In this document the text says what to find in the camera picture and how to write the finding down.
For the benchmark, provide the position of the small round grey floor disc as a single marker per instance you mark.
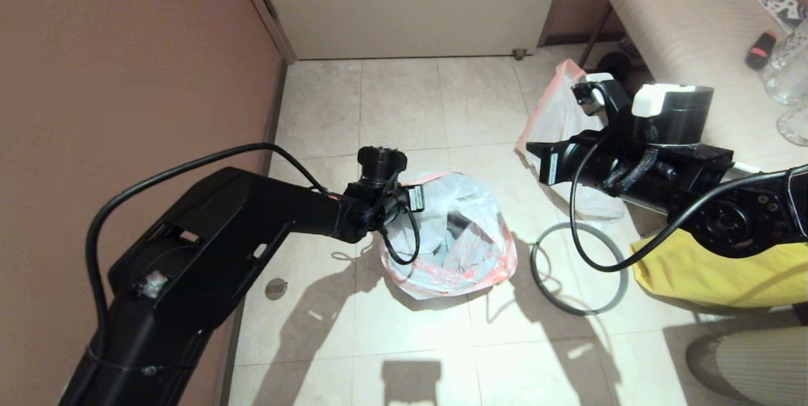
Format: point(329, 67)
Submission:
point(276, 288)

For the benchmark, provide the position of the small brass door stopper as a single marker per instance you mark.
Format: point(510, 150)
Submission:
point(518, 52)

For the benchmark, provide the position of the dark metal table leg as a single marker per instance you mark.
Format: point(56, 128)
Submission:
point(592, 43)

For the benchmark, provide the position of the beige wood grain table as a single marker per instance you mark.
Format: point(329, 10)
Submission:
point(688, 27)

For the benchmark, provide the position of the small clear glass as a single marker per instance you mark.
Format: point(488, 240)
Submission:
point(795, 125)

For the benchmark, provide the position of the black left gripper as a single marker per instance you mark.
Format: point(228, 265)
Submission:
point(379, 207)

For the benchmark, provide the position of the black red small device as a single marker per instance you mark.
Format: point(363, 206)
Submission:
point(760, 50)

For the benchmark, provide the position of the grey ribbed round object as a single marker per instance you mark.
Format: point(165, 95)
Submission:
point(751, 368)

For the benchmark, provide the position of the yellow bag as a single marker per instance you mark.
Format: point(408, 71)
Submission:
point(713, 273)

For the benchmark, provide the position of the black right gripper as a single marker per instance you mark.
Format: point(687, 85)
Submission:
point(587, 163)

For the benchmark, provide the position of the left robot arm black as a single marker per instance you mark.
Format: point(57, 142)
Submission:
point(208, 254)

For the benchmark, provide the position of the white plastic bag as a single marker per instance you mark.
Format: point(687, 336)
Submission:
point(555, 115)

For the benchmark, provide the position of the red printed plastic bag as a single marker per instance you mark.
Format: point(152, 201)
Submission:
point(442, 273)

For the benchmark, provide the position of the large clear glass jar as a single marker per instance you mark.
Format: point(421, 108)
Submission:
point(790, 72)

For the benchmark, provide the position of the black slipper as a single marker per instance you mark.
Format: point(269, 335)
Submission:
point(615, 64)

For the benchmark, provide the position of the white door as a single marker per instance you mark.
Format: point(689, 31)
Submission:
point(410, 2)

